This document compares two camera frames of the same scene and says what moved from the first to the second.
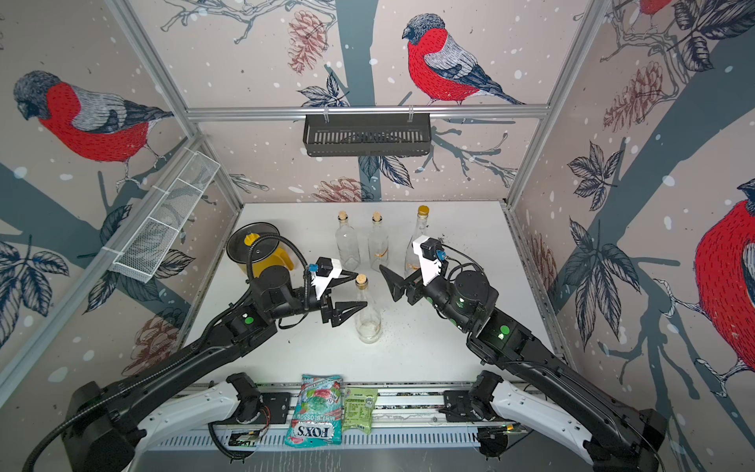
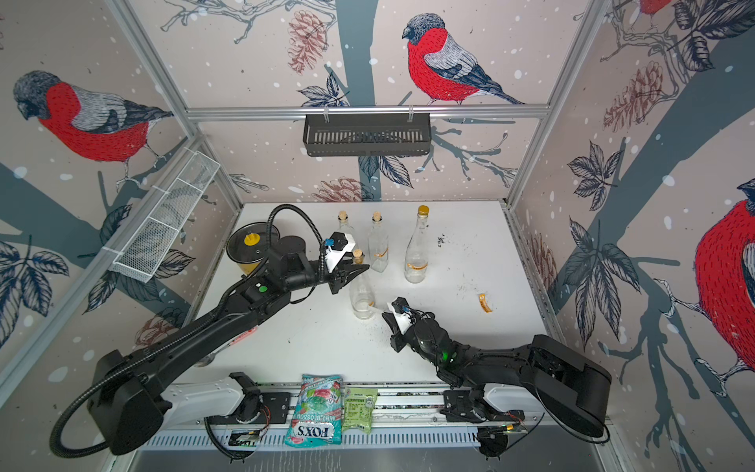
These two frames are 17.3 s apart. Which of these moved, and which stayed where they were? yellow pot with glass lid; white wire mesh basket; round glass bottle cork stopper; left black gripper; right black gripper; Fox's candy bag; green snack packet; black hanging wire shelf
Moved: right black gripper; round glass bottle cork stopper; left black gripper
Stayed: white wire mesh basket; Fox's candy bag; black hanging wire shelf; yellow pot with glass lid; green snack packet
